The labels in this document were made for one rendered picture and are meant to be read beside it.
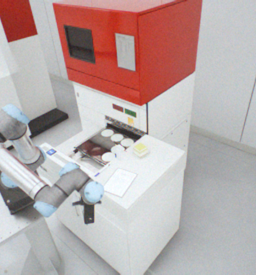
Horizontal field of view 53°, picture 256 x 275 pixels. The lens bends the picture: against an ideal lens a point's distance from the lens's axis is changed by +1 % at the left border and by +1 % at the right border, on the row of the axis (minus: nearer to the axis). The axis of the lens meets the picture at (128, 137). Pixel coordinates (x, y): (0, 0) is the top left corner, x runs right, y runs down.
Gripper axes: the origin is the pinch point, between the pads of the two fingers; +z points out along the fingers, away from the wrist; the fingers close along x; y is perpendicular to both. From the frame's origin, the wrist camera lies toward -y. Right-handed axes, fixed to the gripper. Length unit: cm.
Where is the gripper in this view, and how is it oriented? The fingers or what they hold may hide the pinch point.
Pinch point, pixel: (85, 204)
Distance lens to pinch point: 134.9
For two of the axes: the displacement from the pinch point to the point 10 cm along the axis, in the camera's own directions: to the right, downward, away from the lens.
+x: -9.6, -0.1, -2.6
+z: -2.5, 3.3, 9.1
